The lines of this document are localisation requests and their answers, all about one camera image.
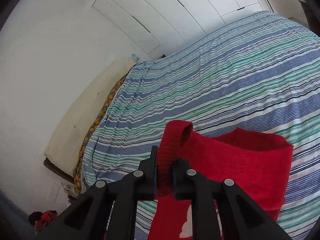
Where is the red sweater with white rabbit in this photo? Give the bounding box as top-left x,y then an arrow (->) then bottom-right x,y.
148,120 -> 293,239

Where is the orange floral bed sheet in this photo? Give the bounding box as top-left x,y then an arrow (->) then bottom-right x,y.
72,74 -> 127,196

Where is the cream padded headboard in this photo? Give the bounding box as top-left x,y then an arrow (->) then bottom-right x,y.
44,57 -> 136,176

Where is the blue green striped bedspread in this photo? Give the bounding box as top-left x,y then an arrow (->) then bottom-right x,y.
81,11 -> 319,239

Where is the dark wooden nightstand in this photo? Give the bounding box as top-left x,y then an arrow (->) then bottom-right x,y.
299,0 -> 320,36

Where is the white built-in wardrobe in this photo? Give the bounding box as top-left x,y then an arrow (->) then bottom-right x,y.
93,0 -> 272,59

